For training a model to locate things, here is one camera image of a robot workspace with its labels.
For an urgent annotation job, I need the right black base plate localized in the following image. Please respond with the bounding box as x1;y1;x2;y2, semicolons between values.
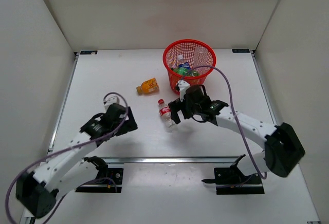
214;167;265;195

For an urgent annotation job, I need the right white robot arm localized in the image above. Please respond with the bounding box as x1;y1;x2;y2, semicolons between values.
169;80;305;183

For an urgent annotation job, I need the aluminium table edge rail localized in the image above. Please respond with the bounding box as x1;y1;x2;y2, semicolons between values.
100;157;238;164

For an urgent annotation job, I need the left black corner label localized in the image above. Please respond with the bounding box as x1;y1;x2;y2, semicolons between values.
80;50;98;55

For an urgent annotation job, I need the blue label water bottle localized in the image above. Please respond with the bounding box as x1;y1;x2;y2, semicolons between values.
177;54;191;69

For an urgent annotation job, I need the clear crushed plastic bottle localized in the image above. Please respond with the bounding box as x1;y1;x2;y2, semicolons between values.
193;46;208;68

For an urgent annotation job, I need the right black corner label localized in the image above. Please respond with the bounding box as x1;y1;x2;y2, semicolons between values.
232;49;250;53

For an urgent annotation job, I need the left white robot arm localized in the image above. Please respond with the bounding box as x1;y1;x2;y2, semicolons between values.
15;103;138;219

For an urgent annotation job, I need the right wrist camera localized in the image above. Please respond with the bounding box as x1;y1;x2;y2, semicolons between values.
174;80;191;102

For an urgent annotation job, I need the green soda bottle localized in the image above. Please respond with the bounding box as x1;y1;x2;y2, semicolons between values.
171;67;200;77

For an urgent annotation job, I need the red plastic mesh bin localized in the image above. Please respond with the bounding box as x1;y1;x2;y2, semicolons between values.
162;39;216;94

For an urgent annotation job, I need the black corner label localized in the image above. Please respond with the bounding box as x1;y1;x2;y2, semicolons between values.
80;50;98;55
232;49;250;53

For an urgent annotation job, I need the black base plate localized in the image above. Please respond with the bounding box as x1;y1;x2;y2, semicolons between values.
214;167;265;195
75;167;124;194

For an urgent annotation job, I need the orange juice bottle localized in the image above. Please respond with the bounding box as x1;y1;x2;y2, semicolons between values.
136;78;159;95

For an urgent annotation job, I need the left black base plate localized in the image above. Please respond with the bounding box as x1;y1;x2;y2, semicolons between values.
75;167;124;194

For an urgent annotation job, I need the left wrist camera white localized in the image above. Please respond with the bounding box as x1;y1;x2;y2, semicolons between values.
103;95;120;111

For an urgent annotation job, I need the red label cola bottle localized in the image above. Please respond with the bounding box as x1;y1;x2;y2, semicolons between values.
158;99;177;132

